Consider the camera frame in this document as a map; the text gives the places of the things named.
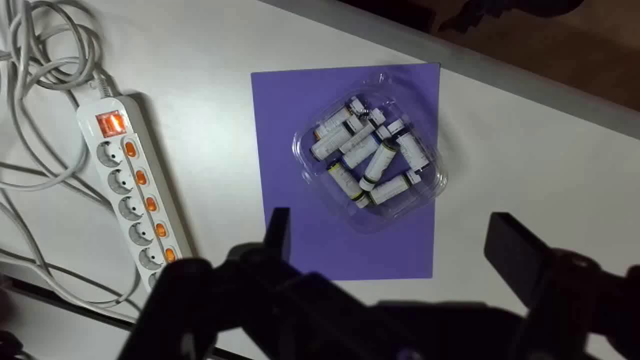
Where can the white six-socket power strip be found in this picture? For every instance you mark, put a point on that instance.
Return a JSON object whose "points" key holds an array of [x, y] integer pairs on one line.
{"points": [[117, 192]]}

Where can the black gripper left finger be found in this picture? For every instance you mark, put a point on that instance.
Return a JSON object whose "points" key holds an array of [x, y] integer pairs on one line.
{"points": [[201, 306]]}

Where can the clear plastic tray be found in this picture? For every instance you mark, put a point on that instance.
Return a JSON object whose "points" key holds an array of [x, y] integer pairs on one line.
{"points": [[312, 173]]}

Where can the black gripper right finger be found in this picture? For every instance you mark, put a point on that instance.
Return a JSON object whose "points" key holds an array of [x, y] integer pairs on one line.
{"points": [[572, 300]]}

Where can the white cylinder battery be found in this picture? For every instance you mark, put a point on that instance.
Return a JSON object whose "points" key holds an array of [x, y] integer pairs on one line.
{"points": [[331, 123], [331, 144], [388, 189], [413, 151], [360, 153], [345, 180], [358, 136], [378, 162]]}

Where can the orange rocker switch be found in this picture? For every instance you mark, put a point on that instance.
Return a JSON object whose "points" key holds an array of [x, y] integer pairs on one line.
{"points": [[170, 255], [150, 204], [140, 176], [130, 149], [160, 231]]}

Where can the purple paper sheet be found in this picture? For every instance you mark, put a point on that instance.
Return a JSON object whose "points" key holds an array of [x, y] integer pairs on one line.
{"points": [[281, 166]]}

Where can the small white cylinder piece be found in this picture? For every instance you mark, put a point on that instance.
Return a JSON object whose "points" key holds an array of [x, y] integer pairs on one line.
{"points": [[382, 133], [356, 105], [397, 127], [355, 123], [376, 117]]}

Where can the red illuminated main switch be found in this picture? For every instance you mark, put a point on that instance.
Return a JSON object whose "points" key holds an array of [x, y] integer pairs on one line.
{"points": [[111, 123]]}

